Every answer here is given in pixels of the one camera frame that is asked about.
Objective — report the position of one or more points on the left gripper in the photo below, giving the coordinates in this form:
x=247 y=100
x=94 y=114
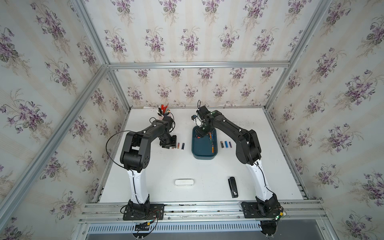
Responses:
x=173 y=143

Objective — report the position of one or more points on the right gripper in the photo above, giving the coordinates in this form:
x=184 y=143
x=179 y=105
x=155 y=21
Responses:
x=198 y=131

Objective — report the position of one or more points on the teal plastic storage box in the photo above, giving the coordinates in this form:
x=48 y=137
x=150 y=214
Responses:
x=205 y=148

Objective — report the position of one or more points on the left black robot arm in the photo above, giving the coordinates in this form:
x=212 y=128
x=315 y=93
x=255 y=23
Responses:
x=136 y=154

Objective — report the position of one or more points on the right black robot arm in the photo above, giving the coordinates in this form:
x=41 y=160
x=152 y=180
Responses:
x=248 y=152

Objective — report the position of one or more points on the white eraser box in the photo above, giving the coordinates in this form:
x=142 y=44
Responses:
x=184 y=182

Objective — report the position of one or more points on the black stapler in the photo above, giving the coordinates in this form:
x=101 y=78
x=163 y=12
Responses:
x=233 y=187

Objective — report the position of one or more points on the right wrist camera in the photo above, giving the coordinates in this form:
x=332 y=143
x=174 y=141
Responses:
x=202 y=111

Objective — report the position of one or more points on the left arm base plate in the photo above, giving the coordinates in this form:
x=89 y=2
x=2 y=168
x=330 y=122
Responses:
x=147 y=212

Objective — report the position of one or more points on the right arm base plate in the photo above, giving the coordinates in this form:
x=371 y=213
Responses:
x=254 y=210

